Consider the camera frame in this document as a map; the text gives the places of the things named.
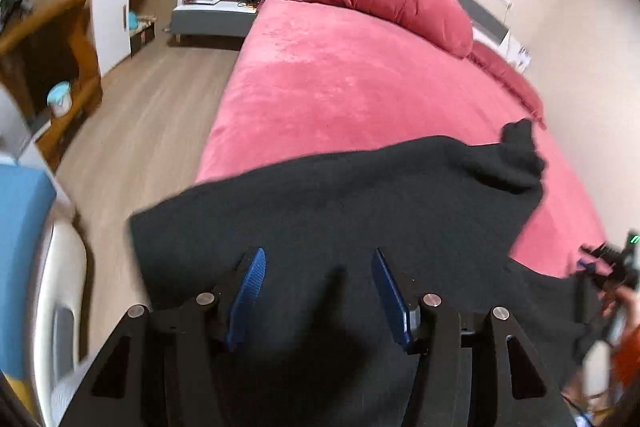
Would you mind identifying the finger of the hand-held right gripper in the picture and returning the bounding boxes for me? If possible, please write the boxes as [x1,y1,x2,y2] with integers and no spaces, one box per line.
[579,244,613,278]

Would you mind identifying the bed with pink bedspread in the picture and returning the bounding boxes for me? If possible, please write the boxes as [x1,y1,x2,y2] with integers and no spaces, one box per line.
[195,0,608,280]

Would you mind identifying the light blue bucket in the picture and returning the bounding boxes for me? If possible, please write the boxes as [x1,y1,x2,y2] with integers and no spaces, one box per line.
[46,82,72,118]

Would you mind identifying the person's orange clothing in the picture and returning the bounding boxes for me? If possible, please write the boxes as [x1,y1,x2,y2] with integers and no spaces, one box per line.
[611,332,640,395]

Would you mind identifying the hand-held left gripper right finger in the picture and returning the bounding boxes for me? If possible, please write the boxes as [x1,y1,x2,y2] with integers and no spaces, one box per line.
[371,249,578,427]

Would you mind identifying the white chair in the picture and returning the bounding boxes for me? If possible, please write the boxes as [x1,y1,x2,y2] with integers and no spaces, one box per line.
[30,219,96,427]

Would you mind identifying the wooden desk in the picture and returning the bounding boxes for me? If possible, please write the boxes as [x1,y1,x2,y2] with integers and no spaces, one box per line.
[0,0,188,168]

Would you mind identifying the blue box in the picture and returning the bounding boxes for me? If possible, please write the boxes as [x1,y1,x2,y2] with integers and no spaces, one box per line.
[0,164,58,380]

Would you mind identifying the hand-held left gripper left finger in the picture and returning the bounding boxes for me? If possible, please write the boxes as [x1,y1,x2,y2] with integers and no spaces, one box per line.
[59,248,268,427]

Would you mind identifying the black pants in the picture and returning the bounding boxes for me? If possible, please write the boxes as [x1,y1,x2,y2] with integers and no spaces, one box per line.
[129,118,608,427]

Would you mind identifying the person's right hand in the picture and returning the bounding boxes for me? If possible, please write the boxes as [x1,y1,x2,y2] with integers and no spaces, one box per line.
[602,286,635,318]

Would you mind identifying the white cabinet front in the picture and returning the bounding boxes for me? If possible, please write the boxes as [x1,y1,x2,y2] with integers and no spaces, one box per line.
[90,0,133,78]

